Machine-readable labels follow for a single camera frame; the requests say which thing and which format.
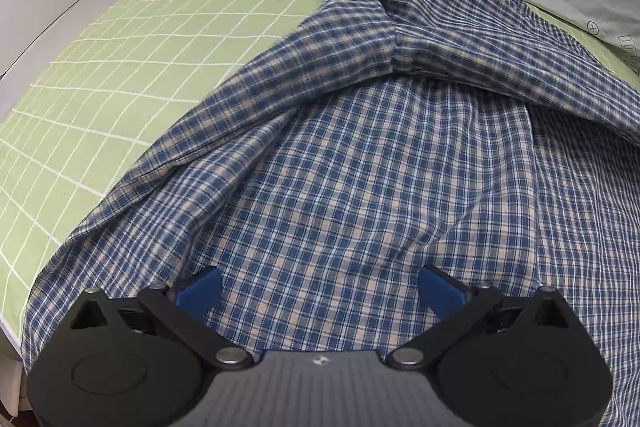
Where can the blue plaid shirt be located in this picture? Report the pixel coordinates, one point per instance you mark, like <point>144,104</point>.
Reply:
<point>350,157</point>

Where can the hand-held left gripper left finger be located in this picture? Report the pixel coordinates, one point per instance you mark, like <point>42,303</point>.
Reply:
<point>202,291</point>

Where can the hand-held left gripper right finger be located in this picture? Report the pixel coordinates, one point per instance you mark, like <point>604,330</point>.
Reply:
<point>440,291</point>

